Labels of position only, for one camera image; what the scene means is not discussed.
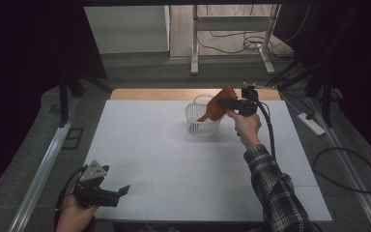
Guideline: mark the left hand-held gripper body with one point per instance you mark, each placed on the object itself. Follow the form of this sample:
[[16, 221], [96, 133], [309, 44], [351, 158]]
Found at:
[[91, 188]]

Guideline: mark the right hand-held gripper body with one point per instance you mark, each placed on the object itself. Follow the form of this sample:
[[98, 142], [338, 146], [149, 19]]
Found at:
[[247, 103]]

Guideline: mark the brown wooden spatula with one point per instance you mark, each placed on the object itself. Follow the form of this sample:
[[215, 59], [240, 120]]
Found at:
[[217, 104]]

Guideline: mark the white plastic basket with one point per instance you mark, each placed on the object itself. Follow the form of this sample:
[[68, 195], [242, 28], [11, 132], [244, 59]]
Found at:
[[203, 127]]

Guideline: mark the person's right hand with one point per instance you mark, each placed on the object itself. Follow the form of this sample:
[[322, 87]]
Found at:
[[246, 129]]

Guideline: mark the person's left hand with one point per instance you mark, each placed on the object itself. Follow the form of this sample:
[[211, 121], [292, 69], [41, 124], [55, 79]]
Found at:
[[74, 216]]

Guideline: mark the white board sheet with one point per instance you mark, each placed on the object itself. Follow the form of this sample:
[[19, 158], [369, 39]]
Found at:
[[180, 174]]

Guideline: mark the black tripod legs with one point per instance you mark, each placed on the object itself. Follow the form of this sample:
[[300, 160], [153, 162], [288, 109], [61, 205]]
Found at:
[[302, 77]]

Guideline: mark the white power strip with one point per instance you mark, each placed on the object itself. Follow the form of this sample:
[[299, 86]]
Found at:
[[310, 124]]

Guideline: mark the wooden table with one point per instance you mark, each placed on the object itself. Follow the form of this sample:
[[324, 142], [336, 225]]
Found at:
[[161, 94]]

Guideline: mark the black stand legs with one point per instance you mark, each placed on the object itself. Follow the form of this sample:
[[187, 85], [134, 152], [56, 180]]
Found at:
[[66, 93]]

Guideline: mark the black curtain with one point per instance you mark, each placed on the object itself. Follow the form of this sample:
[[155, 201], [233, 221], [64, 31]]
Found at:
[[360, 64], [22, 80]]

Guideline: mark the white cabinet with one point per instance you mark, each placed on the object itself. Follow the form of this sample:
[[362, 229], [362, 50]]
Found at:
[[128, 29]]

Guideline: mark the black floor frame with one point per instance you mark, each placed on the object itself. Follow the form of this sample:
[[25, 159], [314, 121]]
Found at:
[[73, 138]]

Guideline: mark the metal floor rail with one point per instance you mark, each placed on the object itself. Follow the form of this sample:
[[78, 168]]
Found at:
[[42, 174], [351, 167]]

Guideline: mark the white metal desk frame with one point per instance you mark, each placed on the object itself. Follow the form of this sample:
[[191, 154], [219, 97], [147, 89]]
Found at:
[[232, 23]]

